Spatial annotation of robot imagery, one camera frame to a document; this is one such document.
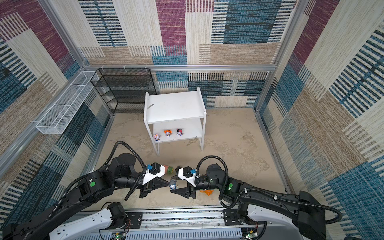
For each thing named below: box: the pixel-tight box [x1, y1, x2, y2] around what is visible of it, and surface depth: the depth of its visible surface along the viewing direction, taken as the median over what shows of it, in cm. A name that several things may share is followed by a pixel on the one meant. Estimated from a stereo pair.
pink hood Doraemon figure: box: [153, 133, 161, 142], surface depth 84 cm
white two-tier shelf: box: [143, 87, 207, 156], surface depth 81 cm
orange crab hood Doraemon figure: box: [163, 129, 173, 137], surface depth 86 cm
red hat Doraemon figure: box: [176, 128, 183, 137], surface depth 85 cm
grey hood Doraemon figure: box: [169, 180, 178, 190], surface depth 62 cm
